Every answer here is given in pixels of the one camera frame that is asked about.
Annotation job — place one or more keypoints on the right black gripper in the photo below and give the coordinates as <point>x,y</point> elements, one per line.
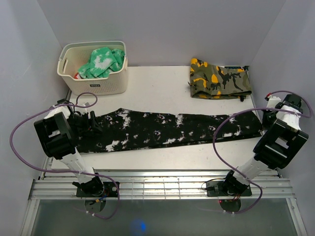
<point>266,125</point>

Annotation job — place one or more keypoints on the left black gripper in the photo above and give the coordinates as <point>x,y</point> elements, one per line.
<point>89,125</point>

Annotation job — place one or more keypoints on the black white tie-dye trousers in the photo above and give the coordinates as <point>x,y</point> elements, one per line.
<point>124,130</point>

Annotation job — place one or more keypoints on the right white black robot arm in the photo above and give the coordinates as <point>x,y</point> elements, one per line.
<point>276,148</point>

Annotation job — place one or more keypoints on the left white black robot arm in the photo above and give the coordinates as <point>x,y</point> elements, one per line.
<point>59,133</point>

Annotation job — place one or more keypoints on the folded camouflage trousers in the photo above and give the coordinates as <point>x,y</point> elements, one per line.
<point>208,81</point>

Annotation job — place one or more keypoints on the cream perforated plastic basket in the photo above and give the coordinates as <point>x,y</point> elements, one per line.
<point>74,55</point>

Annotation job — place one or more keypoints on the green white tie-dye garment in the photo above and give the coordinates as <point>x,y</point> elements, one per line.
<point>101,63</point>

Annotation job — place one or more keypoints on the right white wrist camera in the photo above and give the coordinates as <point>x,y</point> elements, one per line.
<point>272,101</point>

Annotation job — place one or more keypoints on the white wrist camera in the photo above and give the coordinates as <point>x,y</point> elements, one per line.
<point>85,105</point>
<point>272,101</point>

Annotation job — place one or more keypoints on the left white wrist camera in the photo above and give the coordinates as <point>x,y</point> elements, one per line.
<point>85,105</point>

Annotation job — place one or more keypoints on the aluminium table edge rail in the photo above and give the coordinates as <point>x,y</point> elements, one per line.
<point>161,185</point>

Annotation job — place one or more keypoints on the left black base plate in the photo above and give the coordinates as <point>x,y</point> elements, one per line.
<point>110,190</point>

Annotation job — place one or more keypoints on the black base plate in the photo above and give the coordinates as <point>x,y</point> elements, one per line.
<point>110,190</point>
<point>220,188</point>

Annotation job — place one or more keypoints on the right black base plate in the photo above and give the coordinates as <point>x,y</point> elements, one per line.
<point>220,188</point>

